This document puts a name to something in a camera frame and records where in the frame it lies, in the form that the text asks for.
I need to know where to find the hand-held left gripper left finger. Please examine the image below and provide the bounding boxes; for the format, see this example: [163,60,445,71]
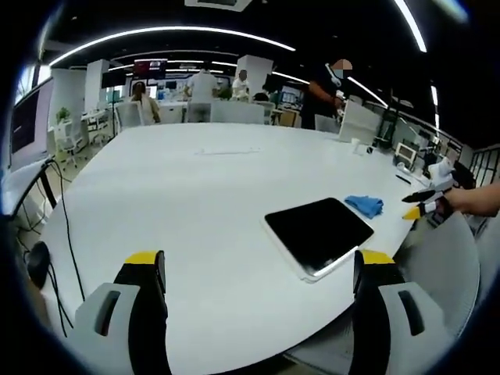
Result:
[73,250,170,375]

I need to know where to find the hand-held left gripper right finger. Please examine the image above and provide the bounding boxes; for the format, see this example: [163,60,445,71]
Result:
[352,249,461,375]

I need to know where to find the blue cleaning cloth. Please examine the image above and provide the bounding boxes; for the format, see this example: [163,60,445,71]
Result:
[344,195,385,218]

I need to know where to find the black tablet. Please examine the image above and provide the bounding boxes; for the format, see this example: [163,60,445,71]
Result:
[261,197,376,284]

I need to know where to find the person's right hand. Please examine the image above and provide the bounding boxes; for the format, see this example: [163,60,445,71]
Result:
[445,184,500,217]

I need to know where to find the small white monitor device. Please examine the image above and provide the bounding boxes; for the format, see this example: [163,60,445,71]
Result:
[394,141,420,172]

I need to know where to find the black round device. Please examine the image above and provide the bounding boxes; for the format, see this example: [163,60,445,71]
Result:
[25,241,53,290]

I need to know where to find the white office chair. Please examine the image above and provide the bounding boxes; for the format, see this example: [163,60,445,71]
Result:
[113,100,146,134]
[54,119,85,167]

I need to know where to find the black cable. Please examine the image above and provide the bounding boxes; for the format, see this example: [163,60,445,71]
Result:
[42,155,87,338]

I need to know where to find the wall screen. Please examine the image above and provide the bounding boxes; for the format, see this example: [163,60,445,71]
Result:
[133,59,169,79]

